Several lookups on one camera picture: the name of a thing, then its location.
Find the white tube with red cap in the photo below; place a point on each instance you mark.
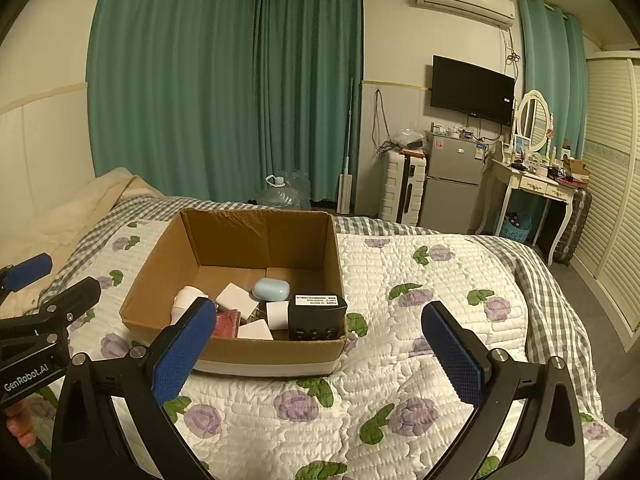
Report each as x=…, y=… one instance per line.
x=277, y=316

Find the black wall charger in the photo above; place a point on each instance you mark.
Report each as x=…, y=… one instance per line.
x=317, y=317

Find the narrow green curtain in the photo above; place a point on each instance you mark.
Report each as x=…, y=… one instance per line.
x=550, y=70

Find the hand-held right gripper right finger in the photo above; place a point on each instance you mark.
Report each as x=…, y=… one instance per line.
x=452, y=355

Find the oval vanity mirror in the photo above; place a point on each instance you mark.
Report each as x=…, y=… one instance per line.
x=532, y=120

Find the dark checked suitcase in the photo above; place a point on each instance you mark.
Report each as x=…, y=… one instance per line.
x=572, y=225

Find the brown cardboard box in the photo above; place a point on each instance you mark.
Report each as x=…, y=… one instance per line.
x=235, y=265

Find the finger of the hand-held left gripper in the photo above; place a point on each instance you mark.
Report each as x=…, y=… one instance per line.
x=30, y=270
x=75, y=295

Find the white floral quilt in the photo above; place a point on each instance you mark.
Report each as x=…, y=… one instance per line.
x=430, y=360

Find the white ribbed suitcase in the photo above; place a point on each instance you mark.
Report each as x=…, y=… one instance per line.
x=402, y=185

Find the blue plastic basket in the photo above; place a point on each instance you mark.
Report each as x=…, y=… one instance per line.
x=515, y=227

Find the wide green curtain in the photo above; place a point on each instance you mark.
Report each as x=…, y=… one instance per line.
x=220, y=80

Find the white air conditioner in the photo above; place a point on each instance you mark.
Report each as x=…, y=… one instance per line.
x=465, y=0

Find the crumpled plastic bag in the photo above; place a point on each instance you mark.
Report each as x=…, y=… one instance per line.
x=407, y=137

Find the white flat mop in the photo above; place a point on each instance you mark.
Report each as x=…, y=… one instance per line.
x=345, y=180

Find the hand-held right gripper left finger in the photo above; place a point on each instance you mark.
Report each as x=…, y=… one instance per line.
x=185, y=352

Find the black wall television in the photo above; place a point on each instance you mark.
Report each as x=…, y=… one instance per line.
x=472, y=90

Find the small brown box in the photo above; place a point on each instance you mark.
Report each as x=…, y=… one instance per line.
x=575, y=167

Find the white vanity table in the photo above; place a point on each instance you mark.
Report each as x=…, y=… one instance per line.
x=532, y=182

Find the floral quilted bed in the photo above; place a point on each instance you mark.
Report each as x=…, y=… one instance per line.
x=545, y=280

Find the white louvred wardrobe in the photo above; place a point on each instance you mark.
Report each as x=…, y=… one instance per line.
x=612, y=195

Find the cream comforter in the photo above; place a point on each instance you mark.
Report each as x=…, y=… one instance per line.
x=65, y=215

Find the grey small fridge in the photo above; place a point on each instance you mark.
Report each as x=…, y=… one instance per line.
x=452, y=182

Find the large clear water bottle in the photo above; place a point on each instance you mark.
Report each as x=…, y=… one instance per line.
x=277, y=192

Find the clear plastic bag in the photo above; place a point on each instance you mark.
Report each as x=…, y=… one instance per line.
x=297, y=187

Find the person's left hand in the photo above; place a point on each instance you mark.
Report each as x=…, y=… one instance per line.
x=22, y=425

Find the pink-red small pack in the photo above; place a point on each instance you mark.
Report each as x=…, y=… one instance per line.
x=227, y=324

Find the light blue earbuds case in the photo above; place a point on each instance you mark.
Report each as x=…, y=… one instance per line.
x=272, y=288

